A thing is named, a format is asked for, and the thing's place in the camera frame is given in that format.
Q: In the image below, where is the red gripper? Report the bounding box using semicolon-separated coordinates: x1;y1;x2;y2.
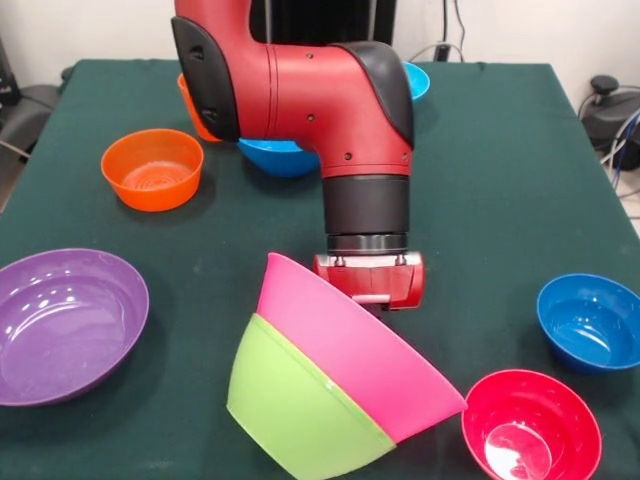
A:
312;252;427;322

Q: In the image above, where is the large pink bowl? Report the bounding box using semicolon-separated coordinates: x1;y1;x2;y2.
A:
257;252;469;445

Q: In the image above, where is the green bowl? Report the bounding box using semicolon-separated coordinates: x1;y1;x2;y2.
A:
225;312;399;480

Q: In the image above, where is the red bowl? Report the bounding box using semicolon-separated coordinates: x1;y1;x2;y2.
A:
460;368;604;480

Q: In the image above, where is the dark green tablecloth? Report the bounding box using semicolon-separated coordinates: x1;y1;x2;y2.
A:
0;58;640;480

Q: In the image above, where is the large light blue bowl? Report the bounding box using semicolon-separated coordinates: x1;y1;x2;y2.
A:
236;137;322;179

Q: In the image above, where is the small dark blue bowl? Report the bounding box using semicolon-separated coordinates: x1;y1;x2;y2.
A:
536;273;640;375

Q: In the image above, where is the small ribbed cyan bowl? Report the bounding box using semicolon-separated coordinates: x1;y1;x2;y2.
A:
401;61;432;105

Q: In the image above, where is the orange bowl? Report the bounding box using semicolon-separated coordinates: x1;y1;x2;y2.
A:
100;128;205;213

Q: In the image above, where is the orange cup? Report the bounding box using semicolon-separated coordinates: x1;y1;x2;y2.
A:
177;72;223;144

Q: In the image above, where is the black floor stand base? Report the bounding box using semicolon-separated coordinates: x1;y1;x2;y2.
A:
579;74;640;151
0;37;64;156

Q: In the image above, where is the purple bowl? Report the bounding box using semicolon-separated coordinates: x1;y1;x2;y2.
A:
0;248;151;407

